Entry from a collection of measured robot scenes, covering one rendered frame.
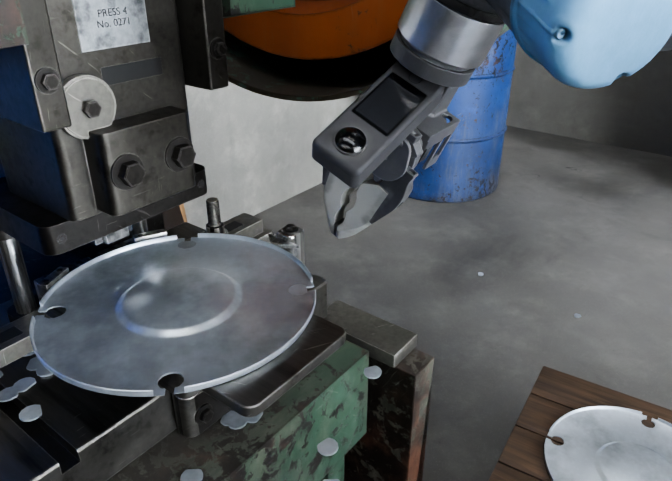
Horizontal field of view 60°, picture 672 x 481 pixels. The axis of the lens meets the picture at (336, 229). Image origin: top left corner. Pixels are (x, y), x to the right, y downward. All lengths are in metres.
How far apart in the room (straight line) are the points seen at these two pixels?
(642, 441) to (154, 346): 0.87
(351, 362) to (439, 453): 0.81
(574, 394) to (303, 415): 0.66
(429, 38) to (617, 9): 0.16
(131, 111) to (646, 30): 0.44
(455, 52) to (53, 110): 0.32
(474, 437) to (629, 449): 0.53
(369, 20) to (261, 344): 0.43
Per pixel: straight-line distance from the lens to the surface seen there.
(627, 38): 0.36
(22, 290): 0.76
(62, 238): 0.61
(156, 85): 0.62
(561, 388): 1.25
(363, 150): 0.44
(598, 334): 2.05
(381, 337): 0.81
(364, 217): 0.55
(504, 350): 1.88
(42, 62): 0.52
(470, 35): 0.46
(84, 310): 0.67
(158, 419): 0.68
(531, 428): 1.15
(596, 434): 1.17
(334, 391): 0.75
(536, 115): 3.95
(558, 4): 0.34
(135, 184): 0.57
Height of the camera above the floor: 1.13
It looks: 27 degrees down
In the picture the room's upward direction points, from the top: straight up
